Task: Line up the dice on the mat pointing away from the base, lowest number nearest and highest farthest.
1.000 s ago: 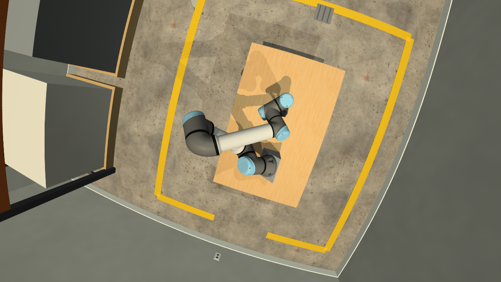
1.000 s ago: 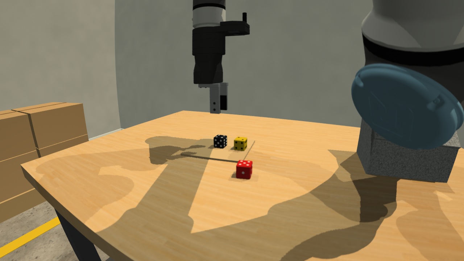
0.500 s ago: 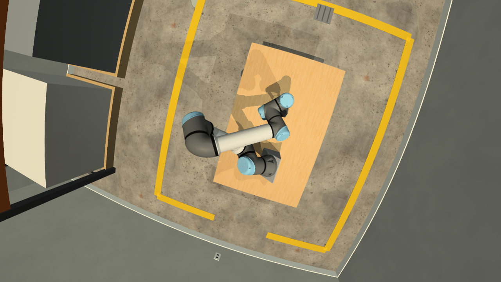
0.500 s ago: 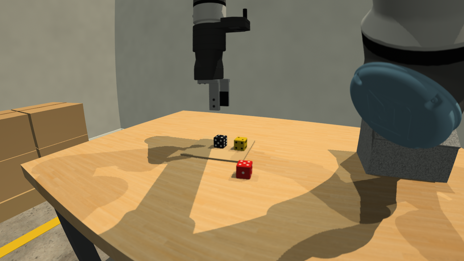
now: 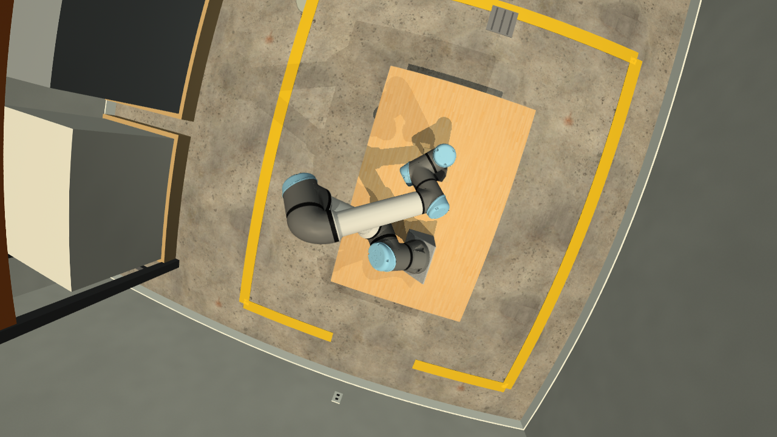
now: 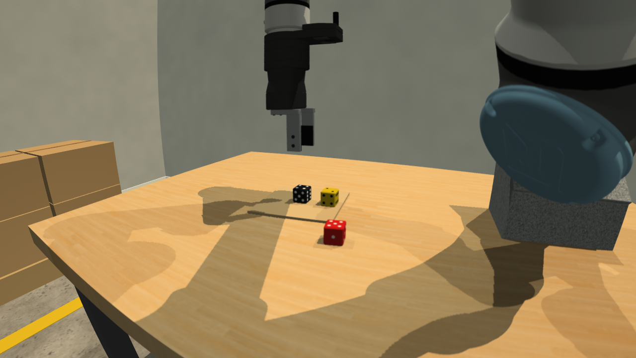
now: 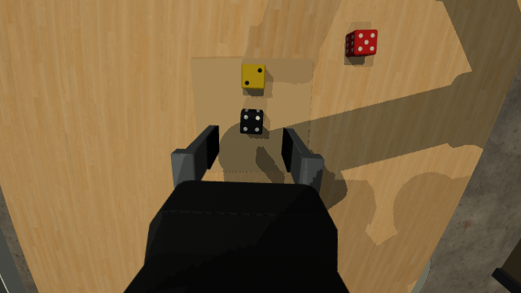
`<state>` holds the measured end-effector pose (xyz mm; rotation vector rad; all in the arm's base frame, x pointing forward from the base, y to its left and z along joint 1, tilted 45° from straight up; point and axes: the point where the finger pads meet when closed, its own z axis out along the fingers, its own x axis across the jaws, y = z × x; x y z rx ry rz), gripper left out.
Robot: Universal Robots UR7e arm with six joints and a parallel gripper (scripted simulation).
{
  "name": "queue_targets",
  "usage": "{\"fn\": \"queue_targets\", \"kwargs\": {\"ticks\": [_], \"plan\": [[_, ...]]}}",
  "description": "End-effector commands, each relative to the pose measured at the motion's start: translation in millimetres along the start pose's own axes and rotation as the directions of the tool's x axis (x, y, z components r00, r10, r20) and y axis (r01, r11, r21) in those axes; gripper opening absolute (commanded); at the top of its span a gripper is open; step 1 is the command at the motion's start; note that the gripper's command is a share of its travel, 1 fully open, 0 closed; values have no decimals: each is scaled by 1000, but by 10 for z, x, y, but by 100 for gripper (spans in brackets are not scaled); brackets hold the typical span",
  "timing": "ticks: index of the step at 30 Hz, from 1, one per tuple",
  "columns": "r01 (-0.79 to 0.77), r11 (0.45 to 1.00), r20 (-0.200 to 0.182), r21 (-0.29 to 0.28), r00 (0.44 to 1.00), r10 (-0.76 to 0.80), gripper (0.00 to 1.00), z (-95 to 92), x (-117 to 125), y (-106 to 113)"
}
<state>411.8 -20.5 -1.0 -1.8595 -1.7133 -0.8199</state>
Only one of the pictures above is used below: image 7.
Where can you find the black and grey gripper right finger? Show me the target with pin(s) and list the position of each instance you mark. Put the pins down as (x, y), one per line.
(305, 168)

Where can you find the black die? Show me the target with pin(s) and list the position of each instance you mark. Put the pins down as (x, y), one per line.
(251, 121)

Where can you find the red die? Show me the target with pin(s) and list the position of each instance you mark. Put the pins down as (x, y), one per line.
(360, 43)

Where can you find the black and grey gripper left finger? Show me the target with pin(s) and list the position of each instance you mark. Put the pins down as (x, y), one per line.
(192, 163)

